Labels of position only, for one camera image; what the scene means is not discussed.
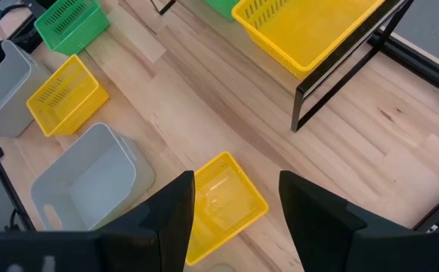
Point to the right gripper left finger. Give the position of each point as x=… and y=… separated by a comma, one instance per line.
x=158, y=234

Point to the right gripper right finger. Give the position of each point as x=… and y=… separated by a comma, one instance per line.
x=313, y=226

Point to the grey plastic storage bin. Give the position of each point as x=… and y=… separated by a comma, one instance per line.
x=0, y=87
x=102, y=189

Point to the yellow slotted plastic basket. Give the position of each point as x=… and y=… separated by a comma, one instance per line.
x=310, y=34
x=226, y=204
x=83, y=115

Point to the green slotted plastic basket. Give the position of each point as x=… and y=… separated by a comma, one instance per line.
x=90, y=36
x=223, y=7

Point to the wooden shelf with black legs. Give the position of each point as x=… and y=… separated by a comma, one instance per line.
x=300, y=109

